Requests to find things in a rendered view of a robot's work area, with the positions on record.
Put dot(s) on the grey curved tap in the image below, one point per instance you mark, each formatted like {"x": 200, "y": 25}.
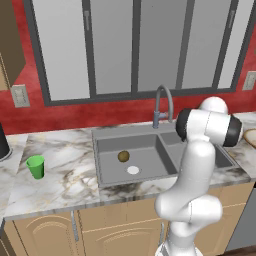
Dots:
{"x": 156, "y": 116}

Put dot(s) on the grey wall outlet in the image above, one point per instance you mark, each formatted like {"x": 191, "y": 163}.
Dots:
{"x": 250, "y": 80}
{"x": 20, "y": 96}

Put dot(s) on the brown wall cupboard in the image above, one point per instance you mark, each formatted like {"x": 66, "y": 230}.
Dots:
{"x": 10, "y": 40}

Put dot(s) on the beige cupboard door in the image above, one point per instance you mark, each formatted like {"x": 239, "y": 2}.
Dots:
{"x": 43, "y": 236}
{"x": 230, "y": 213}
{"x": 120, "y": 233}

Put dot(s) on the grey dishwasher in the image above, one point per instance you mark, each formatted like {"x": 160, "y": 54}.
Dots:
{"x": 245, "y": 223}

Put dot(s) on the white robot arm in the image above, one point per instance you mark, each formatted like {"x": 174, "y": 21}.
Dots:
{"x": 196, "y": 166}

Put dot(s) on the tan bowl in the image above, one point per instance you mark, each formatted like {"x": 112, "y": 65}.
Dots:
{"x": 250, "y": 137}

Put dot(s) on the brown potato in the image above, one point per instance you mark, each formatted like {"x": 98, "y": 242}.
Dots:
{"x": 123, "y": 156}

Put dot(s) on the black round appliance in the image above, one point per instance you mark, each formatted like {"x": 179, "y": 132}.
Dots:
{"x": 3, "y": 145}

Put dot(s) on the grey double sink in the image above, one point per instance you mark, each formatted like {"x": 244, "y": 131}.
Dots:
{"x": 146, "y": 156}

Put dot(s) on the grey framed window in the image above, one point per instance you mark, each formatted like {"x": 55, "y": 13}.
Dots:
{"x": 113, "y": 46}

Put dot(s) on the green cup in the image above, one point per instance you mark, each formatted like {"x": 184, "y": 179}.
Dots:
{"x": 36, "y": 168}

